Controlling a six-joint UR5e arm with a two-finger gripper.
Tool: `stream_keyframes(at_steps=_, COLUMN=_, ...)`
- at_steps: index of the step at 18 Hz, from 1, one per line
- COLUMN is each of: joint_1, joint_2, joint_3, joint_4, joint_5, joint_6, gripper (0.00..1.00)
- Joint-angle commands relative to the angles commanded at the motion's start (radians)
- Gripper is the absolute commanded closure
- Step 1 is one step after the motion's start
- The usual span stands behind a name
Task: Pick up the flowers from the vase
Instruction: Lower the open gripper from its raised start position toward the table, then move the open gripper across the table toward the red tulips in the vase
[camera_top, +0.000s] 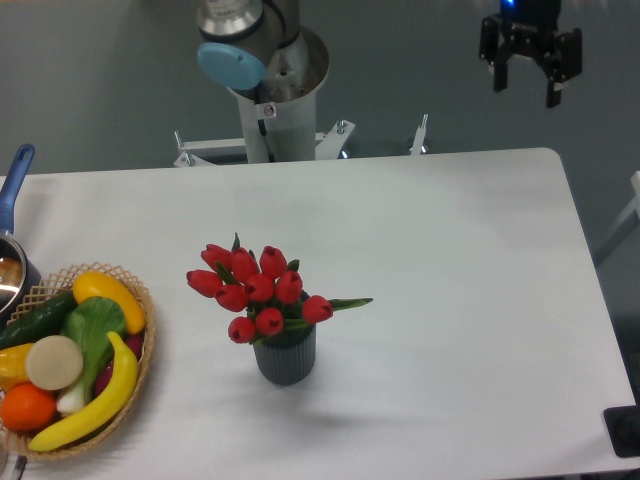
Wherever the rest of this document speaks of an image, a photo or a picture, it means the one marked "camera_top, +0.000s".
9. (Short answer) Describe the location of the green cucumber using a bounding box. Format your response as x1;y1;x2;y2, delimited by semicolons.
1;291;77;349

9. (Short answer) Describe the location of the green bok choy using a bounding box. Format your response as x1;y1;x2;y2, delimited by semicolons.
57;296;126;416

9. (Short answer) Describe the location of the dark red radish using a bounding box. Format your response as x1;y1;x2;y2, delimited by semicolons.
94;334;144;397

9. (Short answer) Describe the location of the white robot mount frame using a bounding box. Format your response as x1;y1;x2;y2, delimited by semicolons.
173;113;430;167

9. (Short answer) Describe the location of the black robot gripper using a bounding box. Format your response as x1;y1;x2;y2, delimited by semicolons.
479;0;583;108

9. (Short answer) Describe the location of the blue handled saucepan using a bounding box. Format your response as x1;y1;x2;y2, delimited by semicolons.
1;144;41;329

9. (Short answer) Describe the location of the black device at table edge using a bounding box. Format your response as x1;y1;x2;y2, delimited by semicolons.
603;405;639;458

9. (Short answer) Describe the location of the dark grey ribbed vase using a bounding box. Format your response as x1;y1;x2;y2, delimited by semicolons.
252;290;318;387

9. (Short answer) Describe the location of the white frame at right edge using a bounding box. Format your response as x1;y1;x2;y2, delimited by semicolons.
592;171;639;268

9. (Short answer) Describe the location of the beige round disc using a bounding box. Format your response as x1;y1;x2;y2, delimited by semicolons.
25;335;84;391

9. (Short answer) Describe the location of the orange fruit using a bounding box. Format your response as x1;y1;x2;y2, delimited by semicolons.
1;383;57;432

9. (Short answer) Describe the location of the yellow banana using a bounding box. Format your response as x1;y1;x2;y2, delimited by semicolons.
28;331;138;452

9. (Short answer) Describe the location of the red tulip bouquet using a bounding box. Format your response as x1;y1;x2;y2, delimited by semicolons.
186;238;373;347

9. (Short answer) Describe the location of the woven wicker basket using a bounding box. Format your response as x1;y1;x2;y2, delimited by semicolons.
1;262;156;461

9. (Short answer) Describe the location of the yellow bell pepper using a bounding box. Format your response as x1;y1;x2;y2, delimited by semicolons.
0;343;33;392

